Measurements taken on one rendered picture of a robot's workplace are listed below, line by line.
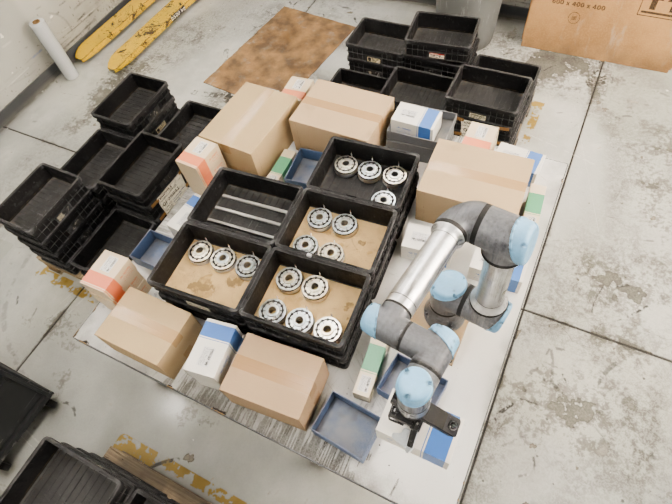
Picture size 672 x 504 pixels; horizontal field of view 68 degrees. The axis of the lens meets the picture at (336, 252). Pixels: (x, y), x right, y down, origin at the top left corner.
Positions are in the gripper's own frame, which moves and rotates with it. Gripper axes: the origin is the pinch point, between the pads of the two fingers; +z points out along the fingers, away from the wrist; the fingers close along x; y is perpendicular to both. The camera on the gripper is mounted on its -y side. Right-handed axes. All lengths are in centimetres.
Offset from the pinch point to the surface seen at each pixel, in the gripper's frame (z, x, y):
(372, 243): 28, -64, 43
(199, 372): 22, 9, 76
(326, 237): 28, -60, 62
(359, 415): 40.3, -3.8, 22.7
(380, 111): 21, -127, 67
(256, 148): 21, -87, 110
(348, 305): 28, -36, 41
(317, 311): 28, -29, 50
